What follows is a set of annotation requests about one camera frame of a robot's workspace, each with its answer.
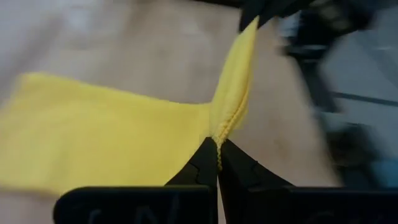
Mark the yellow microfiber towel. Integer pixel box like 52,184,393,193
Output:
0,15,261,197

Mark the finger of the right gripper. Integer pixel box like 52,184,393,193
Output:
258,0,299,29
239,0,261,32

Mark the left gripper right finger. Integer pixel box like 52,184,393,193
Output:
219,139,295,224

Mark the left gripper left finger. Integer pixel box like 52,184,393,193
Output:
164,136,218,224

